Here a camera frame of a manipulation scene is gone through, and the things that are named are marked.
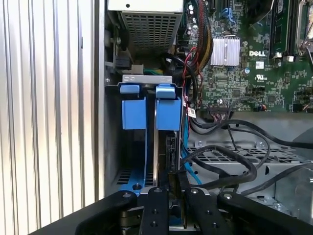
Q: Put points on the dark grey open PC case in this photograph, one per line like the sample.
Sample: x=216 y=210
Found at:
x=99 y=98

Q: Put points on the silver power supply unit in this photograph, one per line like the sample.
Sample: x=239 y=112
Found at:
x=149 y=24

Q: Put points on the silver finned heat sink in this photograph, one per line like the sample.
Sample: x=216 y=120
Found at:
x=225 y=51

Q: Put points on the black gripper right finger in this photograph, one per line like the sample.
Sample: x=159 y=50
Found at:
x=203 y=213

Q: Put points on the green RAM stick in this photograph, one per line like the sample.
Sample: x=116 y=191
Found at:
x=278 y=29

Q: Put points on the perforated metal drive cage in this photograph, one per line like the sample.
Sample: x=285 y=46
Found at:
x=281 y=156

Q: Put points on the hard disk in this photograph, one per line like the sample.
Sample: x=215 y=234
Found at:
x=156 y=147

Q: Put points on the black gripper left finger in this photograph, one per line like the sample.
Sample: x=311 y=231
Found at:
x=156 y=213

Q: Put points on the blue plastic bay guide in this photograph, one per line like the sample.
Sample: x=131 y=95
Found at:
x=134 y=113
x=168 y=113

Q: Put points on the green Dell motherboard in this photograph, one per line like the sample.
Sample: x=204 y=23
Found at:
x=244 y=83

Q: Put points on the metal disk bay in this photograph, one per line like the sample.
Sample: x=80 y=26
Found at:
x=112 y=137

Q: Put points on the CPU socket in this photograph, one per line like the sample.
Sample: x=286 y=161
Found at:
x=305 y=24

